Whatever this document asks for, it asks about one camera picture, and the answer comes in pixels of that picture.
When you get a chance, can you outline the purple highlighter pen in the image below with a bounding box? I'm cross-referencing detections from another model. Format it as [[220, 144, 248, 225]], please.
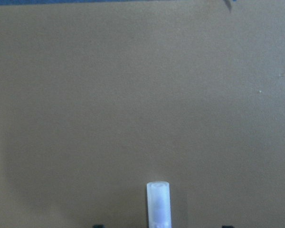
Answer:
[[146, 181, 172, 228]]

